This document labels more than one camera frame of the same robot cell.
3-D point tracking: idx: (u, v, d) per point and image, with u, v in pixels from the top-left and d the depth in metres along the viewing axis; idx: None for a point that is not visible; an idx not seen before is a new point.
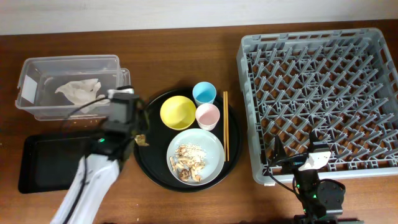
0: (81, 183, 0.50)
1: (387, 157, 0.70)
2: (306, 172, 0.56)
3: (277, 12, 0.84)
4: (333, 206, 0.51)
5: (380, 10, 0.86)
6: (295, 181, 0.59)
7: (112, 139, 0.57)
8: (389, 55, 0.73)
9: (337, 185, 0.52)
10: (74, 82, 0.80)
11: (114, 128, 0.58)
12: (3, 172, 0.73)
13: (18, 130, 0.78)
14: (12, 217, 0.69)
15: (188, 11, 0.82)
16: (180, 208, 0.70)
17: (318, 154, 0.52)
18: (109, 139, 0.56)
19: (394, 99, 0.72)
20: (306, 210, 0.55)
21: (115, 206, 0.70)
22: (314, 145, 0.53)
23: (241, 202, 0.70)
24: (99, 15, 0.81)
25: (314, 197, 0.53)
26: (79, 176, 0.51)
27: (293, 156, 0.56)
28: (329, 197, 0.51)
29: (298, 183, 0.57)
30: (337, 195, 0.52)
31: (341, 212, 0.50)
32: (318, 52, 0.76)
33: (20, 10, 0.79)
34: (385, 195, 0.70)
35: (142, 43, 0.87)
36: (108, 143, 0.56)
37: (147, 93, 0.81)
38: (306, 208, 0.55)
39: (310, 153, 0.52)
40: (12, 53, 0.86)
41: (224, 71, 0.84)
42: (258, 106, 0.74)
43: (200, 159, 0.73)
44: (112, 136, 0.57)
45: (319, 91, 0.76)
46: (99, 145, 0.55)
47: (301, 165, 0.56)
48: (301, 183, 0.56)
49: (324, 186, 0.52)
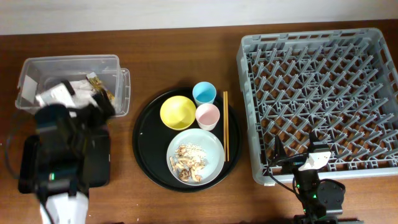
0: None
1: (387, 157, 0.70)
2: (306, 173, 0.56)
3: (278, 12, 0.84)
4: (332, 206, 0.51)
5: (381, 11, 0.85)
6: (295, 181, 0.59)
7: (62, 168, 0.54)
8: (389, 55, 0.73)
9: (337, 185, 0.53)
10: (73, 83, 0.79)
11: (57, 155, 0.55)
12: (4, 172, 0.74)
13: (18, 130, 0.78)
14: (12, 216, 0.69)
15: (188, 11, 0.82)
16: (180, 209, 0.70)
17: (318, 154, 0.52)
18: (60, 170, 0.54)
19: (393, 99, 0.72)
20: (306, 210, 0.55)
21: (115, 206, 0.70)
22: (313, 145, 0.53)
23: (241, 202, 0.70)
24: (100, 15, 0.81)
25: (314, 197, 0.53)
26: None
27: (293, 157, 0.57)
28: (329, 197, 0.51)
29: (298, 183, 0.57)
30: (337, 195, 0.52)
31: (341, 213, 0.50)
32: (318, 52, 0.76)
33: (21, 10, 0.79)
34: (385, 195, 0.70)
35: (142, 43, 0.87)
36: (60, 173, 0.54)
37: (147, 93, 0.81)
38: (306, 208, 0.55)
39: (310, 153, 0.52)
40: (12, 52, 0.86)
41: (224, 71, 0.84)
42: (258, 106, 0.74)
43: (200, 158, 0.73)
44: (60, 163, 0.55)
45: (319, 91, 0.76)
46: (50, 183, 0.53)
47: (301, 165, 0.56)
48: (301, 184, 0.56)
49: (324, 186, 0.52)
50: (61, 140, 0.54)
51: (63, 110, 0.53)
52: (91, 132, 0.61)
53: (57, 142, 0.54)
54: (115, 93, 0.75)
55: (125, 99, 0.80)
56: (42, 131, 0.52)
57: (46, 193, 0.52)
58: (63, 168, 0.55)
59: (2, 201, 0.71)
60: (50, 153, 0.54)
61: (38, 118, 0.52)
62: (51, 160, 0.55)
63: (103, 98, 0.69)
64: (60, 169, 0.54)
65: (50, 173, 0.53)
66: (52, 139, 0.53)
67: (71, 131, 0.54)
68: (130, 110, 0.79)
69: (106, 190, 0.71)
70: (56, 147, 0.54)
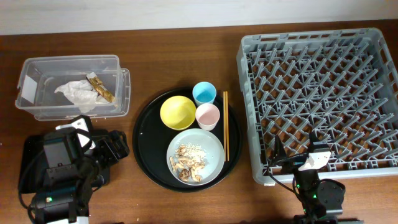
0: None
1: (387, 157, 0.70)
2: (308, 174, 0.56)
3: (277, 12, 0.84)
4: (332, 206, 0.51)
5: (381, 10, 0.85)
6: (295, 181, 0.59)
7: (61, 190, 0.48)
8: (389, 55, 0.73)
9: (337, 185, 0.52)
10: (73, 83, 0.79)
11: (61, 175, 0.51)
12: (4, 172, 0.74)
13: (18, 130, 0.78)
14: (13, 216, 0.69)
15: (188, 11, 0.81)
16: (180, 209, 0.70)
17: (318, 154, 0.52)
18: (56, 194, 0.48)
19: (393, 99, 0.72)
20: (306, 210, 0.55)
21: (115, 206, 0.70)
22: (314, 145, 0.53)
23: (241, 202, 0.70)
24: (99, 15, 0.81)
25: (314, 197, 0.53)
26: None
27: (293, 156, 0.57)
28: (330, 198, 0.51)
29: (298, 183, 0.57)
30: (337, 195, 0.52)
31: (341, 213, 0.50)
32: (318, 52, 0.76)
33: (20, 10, 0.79)
34: (385, 195, 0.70)
35: (142, 43, 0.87)
36: (57, 195, 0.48)
37: (147, 93, 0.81)
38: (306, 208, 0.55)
39: (310, 153, 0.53)
40: (12, 52, 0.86)
41: (224, 71, 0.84)
42: (258, 106, 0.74)
43: (200, 158, 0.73)
44: (59, 185, 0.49)
45: (319, 91, 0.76)
46: (46, 204, 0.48)
47: (301, 165, 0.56)
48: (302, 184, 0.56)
49: (324, 186, 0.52)
50: (64, 160, 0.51)
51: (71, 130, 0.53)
52: (97, 165, 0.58)
53: (60, 162, 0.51)
54: (115, 93, 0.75)
55: (125, 99, 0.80)
56: (47, 149, 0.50)
57: (45, 214, 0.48)
58: (61, 189, 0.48)
59: (2, 201, 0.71)
60: (54, 173, 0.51)
61: (49, 134, 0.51)
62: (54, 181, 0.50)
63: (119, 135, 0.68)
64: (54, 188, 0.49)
65: (46, 196, 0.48)
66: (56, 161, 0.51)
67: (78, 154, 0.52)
68: (130, 110, 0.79)
69: (106, 190, 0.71)
70: (60, 167, 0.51)
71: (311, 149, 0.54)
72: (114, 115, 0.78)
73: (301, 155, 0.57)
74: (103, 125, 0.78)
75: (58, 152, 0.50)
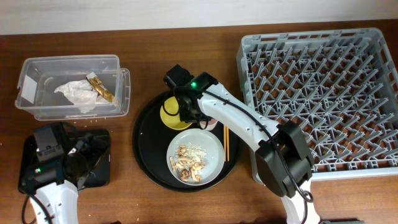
0: (47, 220, 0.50)
1: (387, 157, 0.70)
2: (175, 70, 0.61)
3: (277, 12, 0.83)
4: (176, 79, 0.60)
5: (382, 10, 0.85)
6: (184, 101, 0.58)
7: (52, 162, 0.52)
8: (389, 55, 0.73)
9: (172, 70, 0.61)
10: (73, 82, 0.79)
11: (50, 157, 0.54)
12: (3, 172, 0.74)
13: (18, 130, 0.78)
14: (13, 214, 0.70)
15: (188, 10, 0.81)
16: (180, 209, 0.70)
17: (174, 72, 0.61)
18: (48, 164, 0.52)
19: (393, 99, 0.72)
20: (186, 91, 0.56)
21: (115, 206, 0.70)
22: (175, 70, 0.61)
23: (241, 202, 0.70)
24: (99, 15, 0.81)
25: (181, 105, 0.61)
26: (40, 214, 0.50)
27: (175, 82, 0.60)
28: (176, 76, 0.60)
29: (181, 104, 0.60)
30: (175, 73, 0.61)
31: (175, 66, 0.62)
32: (318, 52, 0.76)
33: (20, 10, 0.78)
34: (385, 195, 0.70)
35: (142, 43, 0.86)
36: (47, 165, 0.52)
37: (147, 93, 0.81)
38: (186, 91, 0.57)
39: (175, 70, 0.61)
40: (12, 52, 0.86)
41: (224, 71, 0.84)
42: (258, 106, 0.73)
43: (200, 158, 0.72)
44: (48, 163, 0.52)
45: (319, 91, 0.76)
46: (35, 175, 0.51)
47: (173, 83, 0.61)
48: (184, 108, 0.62)
49: (171, 76, 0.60)
50: (67, 141, 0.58)
51: (60, 123, 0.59)
52: (87, 160, 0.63)
53: (64, 144, 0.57)
54: (115, 93, 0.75)
55: (125, 99, 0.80)
56: (37, 133, 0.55)
57: (35, 186, 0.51)
58: (48, 162, 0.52)
59: (1, 201, 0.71)
60: (43, 155, 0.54)
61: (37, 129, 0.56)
62: (43, 161, 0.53)
63: (106, 130, 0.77)
64: (45, 163, 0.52)
65: (35, 168, 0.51)
66: (63, 142, 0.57)
67: (64, 140, 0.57)
68: (130, 110, 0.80)
69: (106, 190, 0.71)
70: (49, 149, 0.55)
71: (174, 71, 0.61)
72: (114, 114, 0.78)
73: (173, 77, 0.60)
74: (103, 125, 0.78)
75: (60, 136, 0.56)
